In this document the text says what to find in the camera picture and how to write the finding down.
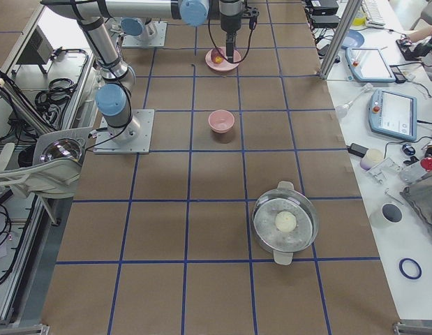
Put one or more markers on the grey folded cloth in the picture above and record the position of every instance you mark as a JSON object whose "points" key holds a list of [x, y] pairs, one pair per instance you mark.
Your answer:
{"points": [[419, 197]]}

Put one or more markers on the teach pendant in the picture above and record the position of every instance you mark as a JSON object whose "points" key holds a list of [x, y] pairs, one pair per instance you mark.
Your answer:
{"points": [[393, 114], [368, 65]]}

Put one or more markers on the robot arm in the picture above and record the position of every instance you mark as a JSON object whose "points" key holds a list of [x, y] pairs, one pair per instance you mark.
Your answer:
{"points": [[193, 13], [114, 98]]}

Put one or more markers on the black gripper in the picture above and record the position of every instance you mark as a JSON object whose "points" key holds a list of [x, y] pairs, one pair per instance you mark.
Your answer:
{"points": [[229, 21]]}

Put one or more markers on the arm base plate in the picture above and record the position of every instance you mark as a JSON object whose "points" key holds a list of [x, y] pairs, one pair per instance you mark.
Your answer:
{"points": [[135, 138], [153, 36]]}

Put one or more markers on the pink plate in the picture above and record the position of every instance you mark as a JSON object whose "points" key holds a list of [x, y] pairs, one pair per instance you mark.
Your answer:
{"points": [[221, 67]]}

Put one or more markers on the pink bowl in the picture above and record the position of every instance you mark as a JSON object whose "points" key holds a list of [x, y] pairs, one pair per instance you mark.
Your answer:
{"points": [[221, 121]]}

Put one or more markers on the white steamed bun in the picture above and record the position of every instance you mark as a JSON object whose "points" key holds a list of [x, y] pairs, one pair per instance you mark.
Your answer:
{"points": [[285, 221]]}

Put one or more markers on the purple white cup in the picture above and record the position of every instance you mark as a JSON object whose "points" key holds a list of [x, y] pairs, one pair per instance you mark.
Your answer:
{"points": [[371, 158]]}

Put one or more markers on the red apple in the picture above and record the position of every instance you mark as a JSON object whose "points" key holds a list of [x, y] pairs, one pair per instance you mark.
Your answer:
{"points": [[217, 55]]}

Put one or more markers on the black power adapter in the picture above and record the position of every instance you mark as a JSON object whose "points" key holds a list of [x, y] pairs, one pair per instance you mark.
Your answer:
{"points": [[357, 150]]}

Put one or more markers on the blue plate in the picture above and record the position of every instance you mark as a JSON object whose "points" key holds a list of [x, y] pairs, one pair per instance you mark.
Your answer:
{"points": [[352, 39]]}

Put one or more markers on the aluminium frame post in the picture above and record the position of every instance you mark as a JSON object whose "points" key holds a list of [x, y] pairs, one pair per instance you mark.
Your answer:
{"points": [[347, 17]]}

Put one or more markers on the glass dome lid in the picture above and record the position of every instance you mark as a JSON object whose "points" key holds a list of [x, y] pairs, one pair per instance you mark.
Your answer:
{"points": [[62, 148]]}

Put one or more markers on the near teach pendant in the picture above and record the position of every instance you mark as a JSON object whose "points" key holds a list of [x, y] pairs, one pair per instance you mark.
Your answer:
{"points": [[393, 114]]}

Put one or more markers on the far teach pendant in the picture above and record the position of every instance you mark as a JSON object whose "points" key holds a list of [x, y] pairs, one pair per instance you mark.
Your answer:
{"points": [[368, 65]]}

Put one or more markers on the steel steamer pot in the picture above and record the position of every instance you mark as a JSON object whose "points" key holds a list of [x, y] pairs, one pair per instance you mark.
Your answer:
{"points": [[283, 245]]}

